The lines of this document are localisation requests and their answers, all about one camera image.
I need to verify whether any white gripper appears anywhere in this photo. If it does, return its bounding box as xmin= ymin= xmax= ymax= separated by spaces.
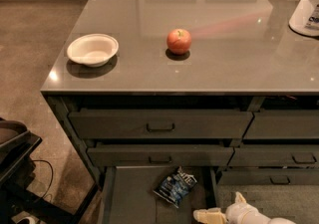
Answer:
xmin=193 ymin=192 xmax=270 ymax=224

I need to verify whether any blue chip bag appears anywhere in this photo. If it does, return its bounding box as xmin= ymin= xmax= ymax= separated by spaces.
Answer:
xmin=153 ymin=166 xmax=197 ymax=208

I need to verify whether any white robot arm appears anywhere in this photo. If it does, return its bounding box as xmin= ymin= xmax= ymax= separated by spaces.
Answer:
xmin=193 ymin=192 xmax=296 ymax=224

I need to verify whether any middle right drawer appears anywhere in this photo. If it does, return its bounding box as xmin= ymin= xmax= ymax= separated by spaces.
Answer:
xmin=228 ymin=144 xmax=319 ymax=167

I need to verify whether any bottom right drawer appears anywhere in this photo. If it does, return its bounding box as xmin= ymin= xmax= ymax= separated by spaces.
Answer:
xmin=217 ymin=169 xmax=319 ymax=185

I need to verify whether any top right drawer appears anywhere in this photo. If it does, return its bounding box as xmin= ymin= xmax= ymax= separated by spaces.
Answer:
xmin=244 ymin=110 xmax=319 ymax=139

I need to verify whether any open bottom left drawer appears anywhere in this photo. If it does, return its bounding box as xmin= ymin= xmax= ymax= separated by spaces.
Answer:
xmin=97 ymin=166 xmax=218 ymax=224

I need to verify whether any top left drawer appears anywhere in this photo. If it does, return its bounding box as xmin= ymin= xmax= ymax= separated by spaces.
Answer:
xmin=68 ymin=109 xmax=252 ymax=139

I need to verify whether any grey counter cabinet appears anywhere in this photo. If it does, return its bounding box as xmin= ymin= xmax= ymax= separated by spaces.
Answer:
xmin=42 ymin=0 xmax=319 ymax=224

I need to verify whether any middle left drawer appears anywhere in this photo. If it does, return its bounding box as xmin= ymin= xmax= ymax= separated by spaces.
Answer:
xmin=87 ymin=144 xmax=233 ymax=167

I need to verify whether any red apple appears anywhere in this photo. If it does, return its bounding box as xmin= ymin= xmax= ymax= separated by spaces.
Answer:
xmin=166 ymin=29 xmax=191 ymax=55

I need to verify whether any white plastic canister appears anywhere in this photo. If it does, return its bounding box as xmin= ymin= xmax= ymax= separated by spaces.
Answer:
xmin=289 ymin=0 xmax=319 ymax=37

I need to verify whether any white paper bowl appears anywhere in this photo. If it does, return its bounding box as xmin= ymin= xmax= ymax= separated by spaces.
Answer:
xmin=67 ymin=34 xmax=119 ymax=67

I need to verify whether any black cable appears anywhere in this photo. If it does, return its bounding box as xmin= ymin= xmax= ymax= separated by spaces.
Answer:
xmin=30 ymin=159 xmax=55 ymax=202

